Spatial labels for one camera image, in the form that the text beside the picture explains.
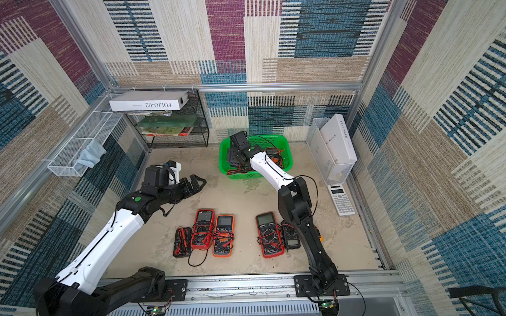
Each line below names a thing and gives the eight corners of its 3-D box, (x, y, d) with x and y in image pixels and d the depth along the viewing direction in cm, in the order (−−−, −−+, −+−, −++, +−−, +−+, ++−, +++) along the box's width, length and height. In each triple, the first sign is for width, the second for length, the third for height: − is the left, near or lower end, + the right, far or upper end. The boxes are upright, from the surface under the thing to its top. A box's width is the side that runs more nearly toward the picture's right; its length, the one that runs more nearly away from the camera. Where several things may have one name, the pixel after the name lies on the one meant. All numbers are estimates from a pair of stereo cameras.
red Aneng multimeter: (263, 258, 81) (263, 256, 79) (255, 218, 93) (254, 214, 90) (283, 254, 82) (284, 251, 80) (273, 214, 94) (273, 211, 91)
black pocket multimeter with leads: (172, 257, 83) (169, 254, 79) (179, 230, 90) (176, 226, 86) (189, 257, 83) (186, 254, 79) (194, 230, 90) (192, 226, 86)
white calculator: (339, 216, 94) (341, 214, 92) (328, 187, 104) (329, 184, 102) (353, 215, 94) (355, 213, 92) (340, 186, 105) (341, 183, 103)
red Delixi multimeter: (191, 249, 84) (187, 245, 80) (198, 214, 94) (195, 208, 90) (211, 249, 84) (208, 245, 80) (216, 214, 94) (214, 208, 90)
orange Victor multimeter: (212, 257, 82) (211, 254, 79) (217, 218, 93) (216, 214, 90) (232, 257, 82) (231, 254, 79) (235, 218, 93) (234, 214, 90)
